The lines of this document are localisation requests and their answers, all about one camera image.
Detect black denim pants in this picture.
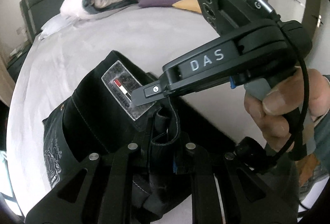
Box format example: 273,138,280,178
41,50,301,224

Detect person's right hand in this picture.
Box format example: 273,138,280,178
243,67,330,152

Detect yellow cushion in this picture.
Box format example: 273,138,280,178
172,0,202,14

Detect white bed sheet mattress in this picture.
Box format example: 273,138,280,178
6,4,269,217

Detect purple cushion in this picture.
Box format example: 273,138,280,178
138,0,181,8

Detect white pillow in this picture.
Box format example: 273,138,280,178
39,13,77,40

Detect dark grey nightstand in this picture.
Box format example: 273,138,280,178
7,44,32,83

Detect beige curtain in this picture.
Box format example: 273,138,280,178
0,56,15,107

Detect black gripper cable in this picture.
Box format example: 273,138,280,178
245,0,310,176

